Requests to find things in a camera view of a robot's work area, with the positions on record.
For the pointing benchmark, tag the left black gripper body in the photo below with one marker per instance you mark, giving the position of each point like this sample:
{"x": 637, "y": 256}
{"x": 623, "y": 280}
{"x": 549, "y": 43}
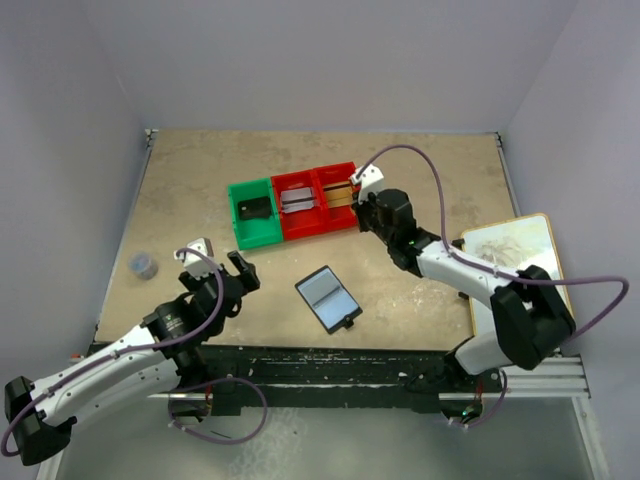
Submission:
{"x": 193, "y": 283}

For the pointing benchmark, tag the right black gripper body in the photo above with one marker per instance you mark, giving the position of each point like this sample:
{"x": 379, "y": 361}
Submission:
{"x": 368, "y": 220}

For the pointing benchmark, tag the black leather card holder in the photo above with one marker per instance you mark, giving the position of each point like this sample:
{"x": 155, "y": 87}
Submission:
{"x": 328, "y": 299}

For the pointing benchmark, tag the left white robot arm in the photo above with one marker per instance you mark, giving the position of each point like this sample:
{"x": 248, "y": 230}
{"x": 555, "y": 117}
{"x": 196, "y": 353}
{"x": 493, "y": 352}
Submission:
{"x": 161, "y": 354}

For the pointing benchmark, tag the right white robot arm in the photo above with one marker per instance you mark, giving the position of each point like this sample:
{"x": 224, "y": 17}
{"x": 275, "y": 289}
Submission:
{"x": 531, "y": 320}

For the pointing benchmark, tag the gold cards stack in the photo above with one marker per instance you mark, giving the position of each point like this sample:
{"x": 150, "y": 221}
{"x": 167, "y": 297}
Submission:
{"x": 339, "y": 194}

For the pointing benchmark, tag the black card holder in bin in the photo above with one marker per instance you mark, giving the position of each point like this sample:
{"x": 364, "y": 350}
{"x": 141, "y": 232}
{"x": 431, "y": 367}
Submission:
{"x": 255, "y": 208}

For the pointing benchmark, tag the silver cards stack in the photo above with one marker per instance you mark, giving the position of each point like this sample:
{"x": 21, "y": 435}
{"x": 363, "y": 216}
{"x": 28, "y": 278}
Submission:
{"x": 299, "y": 199}

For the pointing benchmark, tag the green plastic bin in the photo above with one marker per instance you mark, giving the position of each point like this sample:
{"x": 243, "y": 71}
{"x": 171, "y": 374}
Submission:
{"x": 256, "y": 233}

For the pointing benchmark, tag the right red plastic bin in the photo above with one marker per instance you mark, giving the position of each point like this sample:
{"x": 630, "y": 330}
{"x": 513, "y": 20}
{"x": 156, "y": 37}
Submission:
{"x": 334, "y": 219}

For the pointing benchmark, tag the red plastic bin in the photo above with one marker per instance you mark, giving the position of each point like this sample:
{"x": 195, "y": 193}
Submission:
{"x": 334, "y": 219}
{"x": 311, "y": 219}

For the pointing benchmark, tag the middle red plastic bin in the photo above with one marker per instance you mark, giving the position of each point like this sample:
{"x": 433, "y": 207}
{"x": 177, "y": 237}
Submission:
{"x": 311, "y": 219}

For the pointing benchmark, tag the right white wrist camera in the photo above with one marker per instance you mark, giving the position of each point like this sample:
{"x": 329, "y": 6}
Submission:
{"x": 366, "y": 180}

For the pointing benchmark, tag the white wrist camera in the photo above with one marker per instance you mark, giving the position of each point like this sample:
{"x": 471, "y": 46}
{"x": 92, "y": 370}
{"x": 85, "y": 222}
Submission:
{"x": 366, "y": 180}
{"x": 196, "y": 258}

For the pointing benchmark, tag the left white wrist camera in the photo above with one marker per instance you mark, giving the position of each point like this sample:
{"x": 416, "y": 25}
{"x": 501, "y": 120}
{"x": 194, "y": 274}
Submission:
{"x": 196, "y": 258}

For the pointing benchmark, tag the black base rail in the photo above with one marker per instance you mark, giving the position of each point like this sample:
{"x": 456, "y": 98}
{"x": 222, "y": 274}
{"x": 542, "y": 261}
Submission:
{"x": 422, "y": 381}

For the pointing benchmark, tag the white board wooden frame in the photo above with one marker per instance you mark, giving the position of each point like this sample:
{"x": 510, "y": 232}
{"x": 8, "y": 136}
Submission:
{"x": 516, "y": 244}

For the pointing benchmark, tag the aluminium frame profile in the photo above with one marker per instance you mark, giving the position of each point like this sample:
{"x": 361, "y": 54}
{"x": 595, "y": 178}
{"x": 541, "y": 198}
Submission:
{"x": 556, "y": 377}

